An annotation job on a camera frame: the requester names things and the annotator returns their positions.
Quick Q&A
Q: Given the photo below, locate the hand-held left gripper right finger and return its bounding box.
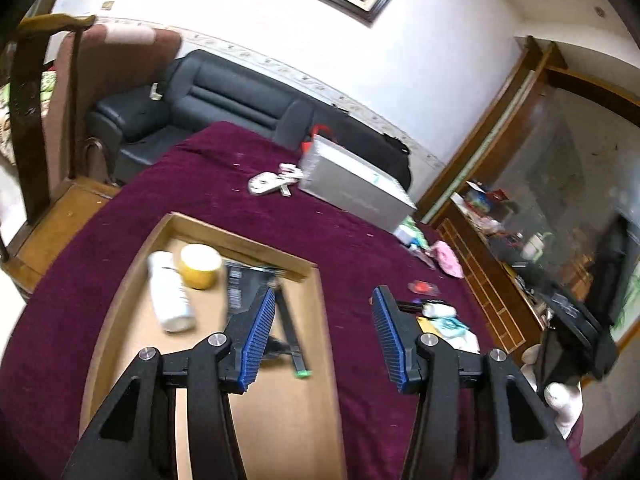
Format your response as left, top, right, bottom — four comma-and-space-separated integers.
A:
370, 286, 583, 480

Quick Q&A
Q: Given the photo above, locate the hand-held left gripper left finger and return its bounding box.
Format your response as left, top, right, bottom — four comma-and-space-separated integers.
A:
60, 286, 278, 480

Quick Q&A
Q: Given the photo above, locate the teal face mask packet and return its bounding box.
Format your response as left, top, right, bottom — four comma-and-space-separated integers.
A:
425, 315, 482, 357

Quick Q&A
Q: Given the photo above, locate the shallow cardboard box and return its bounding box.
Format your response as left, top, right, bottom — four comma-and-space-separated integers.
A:
80, 212, 348, 480

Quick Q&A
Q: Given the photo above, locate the person's right forearm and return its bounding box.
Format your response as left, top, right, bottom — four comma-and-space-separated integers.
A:
565, 417, 587, 473

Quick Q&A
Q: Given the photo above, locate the person's right hand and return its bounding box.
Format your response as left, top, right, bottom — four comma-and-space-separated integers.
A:
521, 349, 585, 440

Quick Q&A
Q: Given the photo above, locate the black marker green cap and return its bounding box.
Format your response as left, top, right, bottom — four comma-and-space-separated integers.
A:
272, 285, 313, 378

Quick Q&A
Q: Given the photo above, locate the black foil packet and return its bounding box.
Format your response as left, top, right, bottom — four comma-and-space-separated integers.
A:
222, 260, 282, 322

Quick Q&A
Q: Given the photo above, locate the maroon tablecloth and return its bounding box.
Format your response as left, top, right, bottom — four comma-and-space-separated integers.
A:
0, 121, 583, 480

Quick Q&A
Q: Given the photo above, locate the yellow cup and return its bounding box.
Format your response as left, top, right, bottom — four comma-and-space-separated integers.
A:
180, 243, 222, 291

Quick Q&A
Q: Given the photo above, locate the white green kettle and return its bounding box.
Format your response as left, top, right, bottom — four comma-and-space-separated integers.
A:
521, 232, 554, 262

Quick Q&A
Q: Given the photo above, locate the wooden cabinet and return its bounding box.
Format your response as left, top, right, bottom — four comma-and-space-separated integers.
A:
435, 195, 593, 361

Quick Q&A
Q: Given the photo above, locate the pink cloth item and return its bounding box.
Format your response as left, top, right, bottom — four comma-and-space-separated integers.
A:
431, 240, 463, 279

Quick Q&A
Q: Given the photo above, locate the white plastic bottle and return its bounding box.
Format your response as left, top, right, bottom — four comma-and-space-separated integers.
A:
147, 251, 197, 334

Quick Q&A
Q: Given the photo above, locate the white green packet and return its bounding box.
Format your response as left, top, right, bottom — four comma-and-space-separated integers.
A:
394, 217, 427, 247

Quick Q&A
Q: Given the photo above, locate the grey rectangular box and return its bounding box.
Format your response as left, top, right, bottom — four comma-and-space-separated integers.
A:
297, 140, 418, 233

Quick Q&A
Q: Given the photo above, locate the colourful box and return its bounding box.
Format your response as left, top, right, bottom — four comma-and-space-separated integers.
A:
462, 182, 494, 212

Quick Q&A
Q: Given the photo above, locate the black bag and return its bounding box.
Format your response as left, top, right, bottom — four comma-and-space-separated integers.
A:
377, 132, 412, 188

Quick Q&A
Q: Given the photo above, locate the wooden framed glass screen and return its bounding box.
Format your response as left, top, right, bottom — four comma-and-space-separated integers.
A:
415, 35, 640, 346

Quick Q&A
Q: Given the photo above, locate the black leather sofa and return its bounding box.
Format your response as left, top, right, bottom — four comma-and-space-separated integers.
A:
87, 50, 413, 192

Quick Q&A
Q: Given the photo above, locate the dark wooden chair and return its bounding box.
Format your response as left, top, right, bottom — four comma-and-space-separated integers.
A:
0, 14, 123, 301

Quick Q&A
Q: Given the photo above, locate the floral cloth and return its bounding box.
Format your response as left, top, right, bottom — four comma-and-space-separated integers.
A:
0, 70, 57, 163

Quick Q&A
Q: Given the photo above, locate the green wall picture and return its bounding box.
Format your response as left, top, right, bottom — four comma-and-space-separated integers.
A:
621, 260, 640, 335

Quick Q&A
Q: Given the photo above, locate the red strap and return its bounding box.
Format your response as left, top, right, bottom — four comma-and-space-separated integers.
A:
300, 124, 337, 157

